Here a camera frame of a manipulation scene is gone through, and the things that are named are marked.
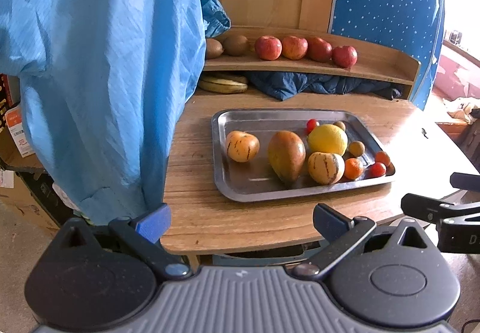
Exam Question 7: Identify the yellow lemon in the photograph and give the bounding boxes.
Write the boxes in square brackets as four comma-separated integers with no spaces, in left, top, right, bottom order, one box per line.
[307,124,348,156]

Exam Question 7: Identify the blue starry panel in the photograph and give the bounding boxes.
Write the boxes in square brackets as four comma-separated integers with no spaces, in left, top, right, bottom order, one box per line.
[328,0,445,109]

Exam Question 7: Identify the red cherry tomato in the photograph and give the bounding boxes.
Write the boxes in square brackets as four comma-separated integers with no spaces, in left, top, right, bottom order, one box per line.
[368,162,387,178]
[306,118,319,135]

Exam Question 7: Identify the brown kiwi right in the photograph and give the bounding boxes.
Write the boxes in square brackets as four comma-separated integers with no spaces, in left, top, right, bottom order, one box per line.
[222,35,250,57]

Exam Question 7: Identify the steel rectangular tray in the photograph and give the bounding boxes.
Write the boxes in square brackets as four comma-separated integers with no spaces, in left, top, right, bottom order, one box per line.
[211,109,395,202]

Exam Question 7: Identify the striped pepino melon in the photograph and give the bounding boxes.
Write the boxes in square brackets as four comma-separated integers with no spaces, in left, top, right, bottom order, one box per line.
[307,152,345,185]
[226,131,260,163]

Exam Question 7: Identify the red apple far left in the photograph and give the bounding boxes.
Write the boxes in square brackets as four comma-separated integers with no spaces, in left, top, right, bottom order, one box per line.
[254,36,282,61]

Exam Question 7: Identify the small orange tangerine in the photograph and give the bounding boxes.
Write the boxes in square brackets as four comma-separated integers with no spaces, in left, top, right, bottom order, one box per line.
[344,157,365,180]

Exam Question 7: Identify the dark blue crumpled cloth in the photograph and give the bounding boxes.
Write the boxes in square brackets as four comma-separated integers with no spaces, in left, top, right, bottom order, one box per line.
[246,71,404,101]

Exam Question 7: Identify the light blue hanging garment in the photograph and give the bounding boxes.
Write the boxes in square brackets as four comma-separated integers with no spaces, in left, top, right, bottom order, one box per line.
[1,0,230,224]

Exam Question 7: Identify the small brown longan fruit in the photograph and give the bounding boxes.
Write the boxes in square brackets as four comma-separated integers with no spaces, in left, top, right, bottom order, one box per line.
[348,140,365,158]

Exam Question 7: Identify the red cherry tomato front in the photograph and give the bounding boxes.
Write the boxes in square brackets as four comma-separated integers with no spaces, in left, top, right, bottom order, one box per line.
[368,162,387,178]

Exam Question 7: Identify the yellow bananas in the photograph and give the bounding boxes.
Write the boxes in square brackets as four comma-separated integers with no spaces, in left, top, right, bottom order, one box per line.
[198,75,248,94]

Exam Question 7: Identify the wooden curved shelf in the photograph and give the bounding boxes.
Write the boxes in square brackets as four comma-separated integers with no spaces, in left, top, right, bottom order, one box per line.
[203,26,422,99]

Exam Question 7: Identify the brown kiwi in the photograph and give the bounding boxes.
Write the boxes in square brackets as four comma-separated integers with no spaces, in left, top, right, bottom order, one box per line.
[222,35,250,57]
[205,38,224,60]

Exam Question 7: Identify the orange cherry tomato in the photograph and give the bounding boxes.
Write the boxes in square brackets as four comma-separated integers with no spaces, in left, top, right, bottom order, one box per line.
[375,151,391,167]

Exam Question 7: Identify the cardboard box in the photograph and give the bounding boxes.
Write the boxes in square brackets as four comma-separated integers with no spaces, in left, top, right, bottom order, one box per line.
[0,74,73,228]

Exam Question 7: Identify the brown kiwi left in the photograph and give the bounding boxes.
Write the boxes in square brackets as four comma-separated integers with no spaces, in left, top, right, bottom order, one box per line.
[205,38,224,60]

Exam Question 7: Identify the small brown fruit hidden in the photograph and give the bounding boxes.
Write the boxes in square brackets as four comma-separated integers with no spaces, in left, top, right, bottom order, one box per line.
[334,121,346,131]

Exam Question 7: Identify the brown green mango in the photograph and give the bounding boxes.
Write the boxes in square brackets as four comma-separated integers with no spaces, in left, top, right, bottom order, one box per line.
[268,130,306,184]

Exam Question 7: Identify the red apple far right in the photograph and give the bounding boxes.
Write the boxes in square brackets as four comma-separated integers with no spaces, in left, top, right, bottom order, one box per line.
[332,46,358,69]

